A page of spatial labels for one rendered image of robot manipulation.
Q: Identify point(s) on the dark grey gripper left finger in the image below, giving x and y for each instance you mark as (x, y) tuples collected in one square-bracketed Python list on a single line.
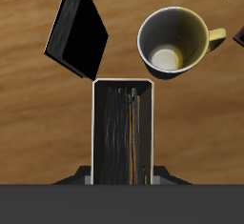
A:
[(82, 176)]

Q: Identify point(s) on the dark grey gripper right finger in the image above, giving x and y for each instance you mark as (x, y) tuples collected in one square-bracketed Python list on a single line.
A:
[(162, 175)]

